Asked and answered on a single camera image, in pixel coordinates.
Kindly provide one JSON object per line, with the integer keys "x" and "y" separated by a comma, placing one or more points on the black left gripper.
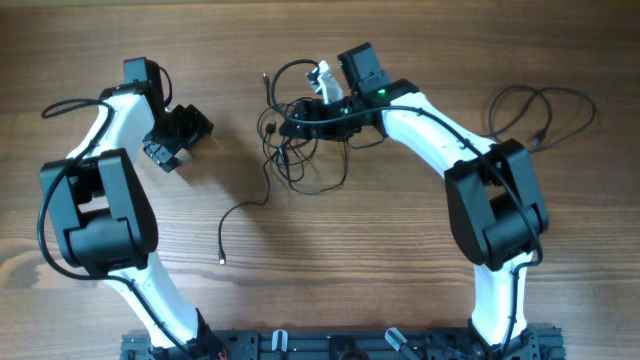
{"x": 163, "y": 151}

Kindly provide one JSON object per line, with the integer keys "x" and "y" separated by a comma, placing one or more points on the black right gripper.
{"x": 298, "y": 120}

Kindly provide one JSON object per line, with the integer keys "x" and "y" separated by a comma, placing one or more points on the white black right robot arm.
{"x": 495, "y": 208}

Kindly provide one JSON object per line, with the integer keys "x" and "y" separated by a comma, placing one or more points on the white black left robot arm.
{"x": 96, "y": 222}

